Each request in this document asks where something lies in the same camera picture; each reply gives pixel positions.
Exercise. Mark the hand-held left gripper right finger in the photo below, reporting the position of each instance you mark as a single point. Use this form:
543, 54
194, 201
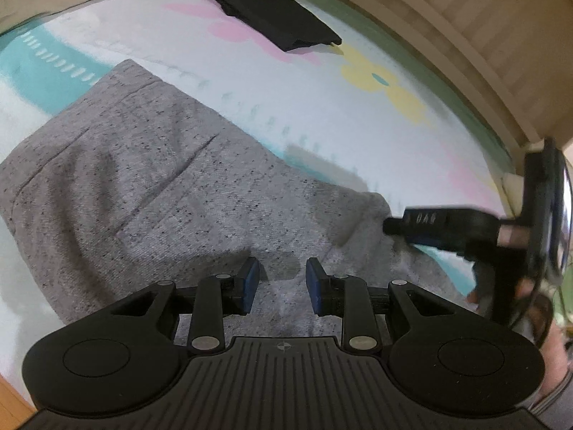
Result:
314, 286

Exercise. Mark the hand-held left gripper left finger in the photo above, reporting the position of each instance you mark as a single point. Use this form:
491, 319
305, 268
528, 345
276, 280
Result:
248, 284

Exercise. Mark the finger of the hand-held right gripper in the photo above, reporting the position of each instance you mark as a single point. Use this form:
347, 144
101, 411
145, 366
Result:
447, 221
438, 242

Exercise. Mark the grey speckled pants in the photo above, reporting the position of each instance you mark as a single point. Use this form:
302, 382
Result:
156, 179

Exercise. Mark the person's right forearm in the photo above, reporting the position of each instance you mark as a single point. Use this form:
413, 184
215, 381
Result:
557, 358

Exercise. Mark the person's right hand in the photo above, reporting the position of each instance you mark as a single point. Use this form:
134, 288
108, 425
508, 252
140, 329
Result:
474, 301

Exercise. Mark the pastel printed bed sheet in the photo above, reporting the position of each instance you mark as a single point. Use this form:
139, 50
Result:
313, 112

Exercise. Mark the black folded cloth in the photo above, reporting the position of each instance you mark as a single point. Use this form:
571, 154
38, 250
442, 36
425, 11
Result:
273, 13

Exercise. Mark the light wooden bed frame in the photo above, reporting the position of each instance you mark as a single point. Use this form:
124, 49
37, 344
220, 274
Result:
447, 22

